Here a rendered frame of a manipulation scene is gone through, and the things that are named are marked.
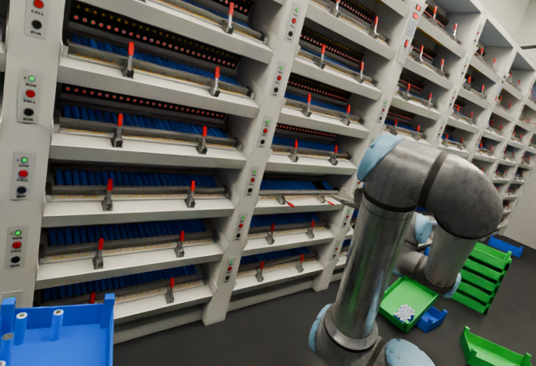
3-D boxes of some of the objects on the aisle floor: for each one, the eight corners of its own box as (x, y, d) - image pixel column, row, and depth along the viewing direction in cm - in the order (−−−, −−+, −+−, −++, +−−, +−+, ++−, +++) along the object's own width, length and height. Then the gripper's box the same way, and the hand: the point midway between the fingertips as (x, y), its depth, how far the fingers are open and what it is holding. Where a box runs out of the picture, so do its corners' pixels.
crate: (406, 333, 164) (407, 324, 160) (373, 308, 179) (373, 298, 175) (438, 299, 178) (440, 289, 174) (405, 277, 193) (406, 269, 189)
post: (389, 269, 231) (489, 12, 192) (383, 271, 225) (483, 5, 186) (367, 254, 246) (455, 12, 207) (360, 256, 240) (449, 6, 201)
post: (224, 320, 141) (348, -148, 102) (205, 325, 135) (329, -169, 96) (203, 291, 155) (305, -127, 116) (186, 296, 149) (286, -144, 110)
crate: (523, 367, 163) (530, 353, 161) (539, 397, 144) (547, 383, 143) (459, 337, 173) (465, 325, 171) (466, 363, 154) (473, 349, 152)
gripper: (399, 198, 124) (356, 180, 139) (374, 198, 113) (330, 179, 128) (392, 218, 125) (350, 198, 141) (367, 221, 114) (325, 199, 129)
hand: (340, 196), depth 134 cm, fingers open, 11 cm apart
